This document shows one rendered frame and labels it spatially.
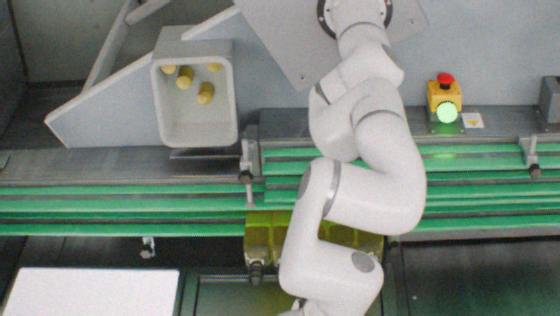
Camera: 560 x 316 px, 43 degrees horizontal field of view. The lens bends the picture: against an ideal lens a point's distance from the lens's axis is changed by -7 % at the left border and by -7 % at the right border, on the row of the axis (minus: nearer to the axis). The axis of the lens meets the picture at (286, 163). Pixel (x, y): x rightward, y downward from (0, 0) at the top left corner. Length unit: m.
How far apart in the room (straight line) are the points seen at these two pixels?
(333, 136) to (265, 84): 0.53
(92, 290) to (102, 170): 0.28
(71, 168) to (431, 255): 0.88
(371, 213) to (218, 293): 0.70
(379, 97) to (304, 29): 0.44
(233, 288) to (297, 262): 0.67
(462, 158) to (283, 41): 0.45
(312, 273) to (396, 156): 0.20
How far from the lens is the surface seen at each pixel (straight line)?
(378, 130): 1.07
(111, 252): 1.86
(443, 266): 1.77
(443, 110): 1.62
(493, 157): 1.62
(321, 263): 1.01
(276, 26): 1.53
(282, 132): 1.62
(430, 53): 1.66
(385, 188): 1.03
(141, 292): 1.69
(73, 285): 1.75
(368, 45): 1.26
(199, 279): 1.71
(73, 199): 1.72
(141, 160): 1.76
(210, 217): 1.71
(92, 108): 1.78
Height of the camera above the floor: 2.19
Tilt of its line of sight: 53 degrees down
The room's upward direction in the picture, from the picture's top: 178 degrees counter-clockwise
